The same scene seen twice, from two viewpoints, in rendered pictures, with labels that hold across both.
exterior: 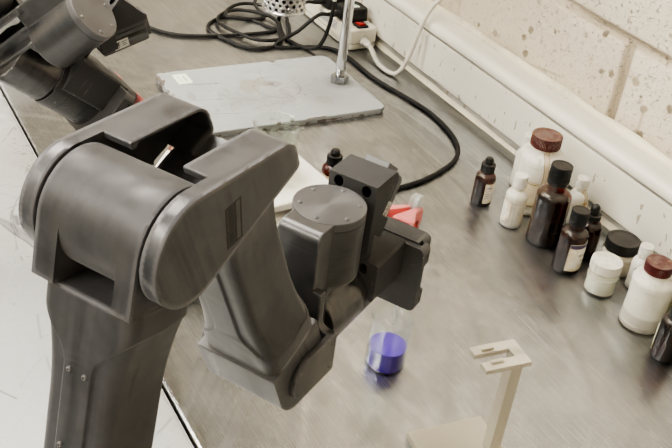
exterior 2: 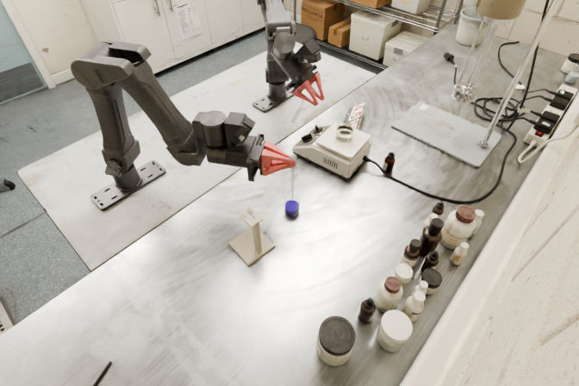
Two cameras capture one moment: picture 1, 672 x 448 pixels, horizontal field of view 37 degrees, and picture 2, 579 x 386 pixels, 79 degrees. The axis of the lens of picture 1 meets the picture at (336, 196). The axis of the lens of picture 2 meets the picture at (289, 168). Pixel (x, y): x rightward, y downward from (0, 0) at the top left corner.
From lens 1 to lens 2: 0.90 m
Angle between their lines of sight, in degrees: 59
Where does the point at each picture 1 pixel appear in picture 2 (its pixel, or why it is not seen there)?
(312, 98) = (455, 142)
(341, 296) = (215, 151)
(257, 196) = (108, 74)
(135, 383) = (97, 103)
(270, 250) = (150, 103)
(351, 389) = (271, 206)
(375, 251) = (235, 149)
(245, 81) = (444, 121)
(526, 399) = (296, 261)
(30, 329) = (257, 130)
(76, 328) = not seen: hidden behind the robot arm
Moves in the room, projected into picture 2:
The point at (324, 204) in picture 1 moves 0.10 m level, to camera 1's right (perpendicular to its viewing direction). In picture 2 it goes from (211, 116) to (216, 146)
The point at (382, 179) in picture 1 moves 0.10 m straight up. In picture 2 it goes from (231, 122) to (225, 80)
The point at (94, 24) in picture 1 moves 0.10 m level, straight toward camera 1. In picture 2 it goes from (279, 46) to (245, 55)
